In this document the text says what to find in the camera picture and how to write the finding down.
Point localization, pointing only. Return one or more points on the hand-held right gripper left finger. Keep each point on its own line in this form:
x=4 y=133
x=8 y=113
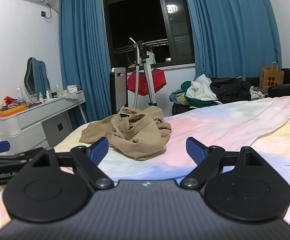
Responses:
x=100 y=150

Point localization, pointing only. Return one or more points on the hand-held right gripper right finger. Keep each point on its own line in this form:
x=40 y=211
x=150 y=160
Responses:
x=195 y=150

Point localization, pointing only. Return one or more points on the tan shirt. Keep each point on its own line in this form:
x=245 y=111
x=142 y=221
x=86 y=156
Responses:
x=135 y=137

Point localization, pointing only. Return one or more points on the orange tray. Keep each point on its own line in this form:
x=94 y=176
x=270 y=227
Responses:
x=10 y=111

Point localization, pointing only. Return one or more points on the pastel rainbow bed sheet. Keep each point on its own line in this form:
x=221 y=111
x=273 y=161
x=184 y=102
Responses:
x=234 y=135

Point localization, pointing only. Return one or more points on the white dressing table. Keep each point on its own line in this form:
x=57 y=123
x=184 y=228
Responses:
x=32 y=120

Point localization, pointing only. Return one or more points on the green garment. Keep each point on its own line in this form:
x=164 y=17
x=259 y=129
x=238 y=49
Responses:
x=200 y=103

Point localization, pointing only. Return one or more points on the yellow green cloth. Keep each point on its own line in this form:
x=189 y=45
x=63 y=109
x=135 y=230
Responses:
x=181 y=98

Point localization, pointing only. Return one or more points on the clear plastic bottle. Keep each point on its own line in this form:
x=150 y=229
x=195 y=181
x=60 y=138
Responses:
x=19 y=93

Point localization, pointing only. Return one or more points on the white hoodie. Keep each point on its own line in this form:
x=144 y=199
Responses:
x=200 y=90

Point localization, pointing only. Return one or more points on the small white bottle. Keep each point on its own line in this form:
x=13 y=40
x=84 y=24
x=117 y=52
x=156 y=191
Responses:
x=41 y=97

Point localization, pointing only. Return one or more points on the white box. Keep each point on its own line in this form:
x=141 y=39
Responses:
x=72 y=89

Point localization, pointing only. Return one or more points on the tall spray bottle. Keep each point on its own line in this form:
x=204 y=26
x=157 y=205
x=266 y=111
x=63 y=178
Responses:
x=58 y=90

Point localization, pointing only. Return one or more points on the small pump bottle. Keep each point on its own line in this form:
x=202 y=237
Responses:
x=48 y=93

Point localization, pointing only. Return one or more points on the red garment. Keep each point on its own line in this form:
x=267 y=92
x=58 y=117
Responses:
x=160 y=80

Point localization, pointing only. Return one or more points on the patterned white cloth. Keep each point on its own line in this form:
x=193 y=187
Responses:
x=256 y=93

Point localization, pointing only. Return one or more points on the garment steamer stand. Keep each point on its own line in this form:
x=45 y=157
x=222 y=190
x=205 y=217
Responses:
x=148 y=80

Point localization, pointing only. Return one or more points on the blue curtain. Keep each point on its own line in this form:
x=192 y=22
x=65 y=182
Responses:
x=230 y=30
x=85 y=55

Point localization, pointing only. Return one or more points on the white hanging garment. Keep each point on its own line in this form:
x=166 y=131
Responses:
x=152 y=57

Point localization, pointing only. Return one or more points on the brown paper bag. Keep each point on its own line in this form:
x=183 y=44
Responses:
x=271 y=78

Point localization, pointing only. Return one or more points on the black sofa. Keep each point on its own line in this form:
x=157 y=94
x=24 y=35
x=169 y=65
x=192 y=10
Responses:
x=289 y=82

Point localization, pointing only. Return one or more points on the dark framed window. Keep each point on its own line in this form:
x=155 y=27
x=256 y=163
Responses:
x=135 y=25

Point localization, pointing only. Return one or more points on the wavy frame mirror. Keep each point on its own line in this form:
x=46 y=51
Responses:
x=36 y=75

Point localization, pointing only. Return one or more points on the black wall socket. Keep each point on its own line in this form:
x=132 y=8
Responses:
x=44 y=14

